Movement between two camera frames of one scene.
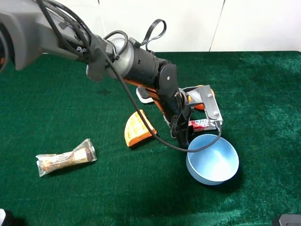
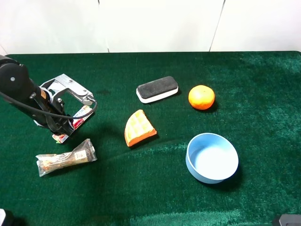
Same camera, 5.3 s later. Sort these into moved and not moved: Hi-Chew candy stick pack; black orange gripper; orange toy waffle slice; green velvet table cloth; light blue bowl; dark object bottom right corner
Moved: Hi-Chew candy stick pack; black orange gripper
Not moved: green velvet table cloth; orange toy waffle slice; light blue bowl; dark object bottom right corner
